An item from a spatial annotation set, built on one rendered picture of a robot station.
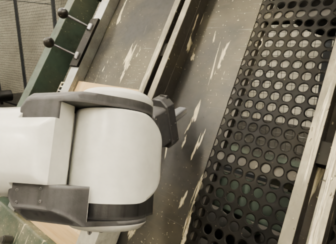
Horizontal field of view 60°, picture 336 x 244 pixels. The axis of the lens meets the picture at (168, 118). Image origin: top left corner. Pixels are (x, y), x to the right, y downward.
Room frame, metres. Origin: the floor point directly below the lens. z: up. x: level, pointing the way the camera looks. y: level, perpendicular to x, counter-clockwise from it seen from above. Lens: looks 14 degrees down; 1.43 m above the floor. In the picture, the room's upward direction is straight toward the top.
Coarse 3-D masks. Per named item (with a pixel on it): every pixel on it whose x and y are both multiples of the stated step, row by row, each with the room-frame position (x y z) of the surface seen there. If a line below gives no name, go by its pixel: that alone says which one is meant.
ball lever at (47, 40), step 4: (44, 40) 1.04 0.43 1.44; (48, 40) 1.04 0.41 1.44; (52, 40) 1.05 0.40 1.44; (44, 44) 1.05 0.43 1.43; (48, 44) 1.04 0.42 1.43; (52, 44) 1.05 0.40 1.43; (56, 44) 1.07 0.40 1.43; (60, 48) 1.07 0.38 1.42; (64, 48) 1.07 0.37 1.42; (68, 52) 1.07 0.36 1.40; (72, 52) 1.08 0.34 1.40; (76, 52) 1.08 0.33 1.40; (76, 56) 1.07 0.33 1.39
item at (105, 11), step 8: (104, 0) 1.19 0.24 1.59; (112, 0) 1.19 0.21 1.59; (104, 8) 1.16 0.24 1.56; (112, 8) 1.18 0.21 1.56; (96, 16) 1.17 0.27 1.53; (104, 16) 1.15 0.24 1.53; (104, 24) 1.15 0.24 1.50; (96, 32) 1.12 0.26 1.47; (104, 32) 1.15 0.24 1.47; (96, 40) 1.12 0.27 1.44; (88, 48) 1.09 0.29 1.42; (96, 48) 1.12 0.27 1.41; (88, 56) 1.09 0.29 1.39; (80, 64) 1.07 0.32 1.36; (88, 64) 1.09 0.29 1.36; (72, 72) 1.06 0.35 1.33; (80, 72) 1.06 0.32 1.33; (72, 80) 1.04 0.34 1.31; (80, 80) 1.06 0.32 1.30; (64, 88) 1.04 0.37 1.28; (72, 88) 1.04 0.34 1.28
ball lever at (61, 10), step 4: (60, 8) 1.10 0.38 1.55; (64, 8) 1.10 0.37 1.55; (60, 12) 1.09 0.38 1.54; (64, 12) 1.09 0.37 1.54; (60, 16) 1.10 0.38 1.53; (64, 16) 1.10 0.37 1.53; (68, 16) 1.11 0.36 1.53; (76, 20) 1.12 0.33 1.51; (84, 24) 1.12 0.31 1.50; (88, 24) 1.13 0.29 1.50; (92, 24) 1.13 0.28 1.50; (88, 28) 1.12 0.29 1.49
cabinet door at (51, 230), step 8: (80, 88) 1.02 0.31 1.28; (128, 88) 0.88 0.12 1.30; (40, 224) 0.78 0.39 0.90; (48, 224) 0.76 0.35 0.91; (56, 224) 0.74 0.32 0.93; (48, 232) 0.74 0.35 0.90; (56, 232) 0.72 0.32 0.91; (64, 232) 0.71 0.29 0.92; (72, 232) 0.69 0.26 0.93; (56, 240) 0.71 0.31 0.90; (64, 240) 0.69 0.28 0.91; (72, 240) 0.68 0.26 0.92
